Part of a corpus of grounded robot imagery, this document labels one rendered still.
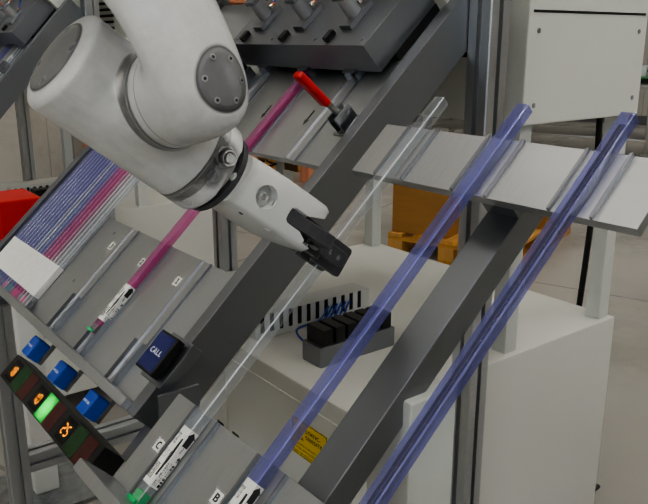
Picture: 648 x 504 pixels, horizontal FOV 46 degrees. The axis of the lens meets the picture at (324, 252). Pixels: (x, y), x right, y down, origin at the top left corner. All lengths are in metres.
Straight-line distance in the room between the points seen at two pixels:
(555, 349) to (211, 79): 1.00
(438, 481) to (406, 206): 3.34
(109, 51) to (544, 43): 0.79
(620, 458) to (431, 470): 1.62
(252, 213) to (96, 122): 0.15
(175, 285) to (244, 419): 0.41
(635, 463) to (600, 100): 1.24
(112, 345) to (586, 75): 0.84
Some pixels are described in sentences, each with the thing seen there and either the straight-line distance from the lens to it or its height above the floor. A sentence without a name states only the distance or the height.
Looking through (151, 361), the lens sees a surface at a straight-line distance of 0.87.
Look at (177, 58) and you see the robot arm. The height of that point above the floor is 1.12.
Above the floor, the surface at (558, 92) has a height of 1.05.
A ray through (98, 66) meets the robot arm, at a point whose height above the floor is 1.11.
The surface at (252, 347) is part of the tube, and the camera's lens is 0.73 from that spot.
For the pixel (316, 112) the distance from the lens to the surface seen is 1.09.
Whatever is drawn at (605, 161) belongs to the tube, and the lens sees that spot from 0.67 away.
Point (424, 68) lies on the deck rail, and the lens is 1.04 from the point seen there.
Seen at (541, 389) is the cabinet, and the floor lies 0.53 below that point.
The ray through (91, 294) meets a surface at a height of 0.77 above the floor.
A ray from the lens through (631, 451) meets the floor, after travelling 2.39.
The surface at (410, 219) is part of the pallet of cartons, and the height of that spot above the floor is 0.20.
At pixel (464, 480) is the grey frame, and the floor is 0.46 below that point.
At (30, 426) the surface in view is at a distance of 2.05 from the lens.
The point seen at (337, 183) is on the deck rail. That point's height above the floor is 0.95.
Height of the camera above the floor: 1.13
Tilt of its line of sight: 16 degrees down
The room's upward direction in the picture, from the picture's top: straight up
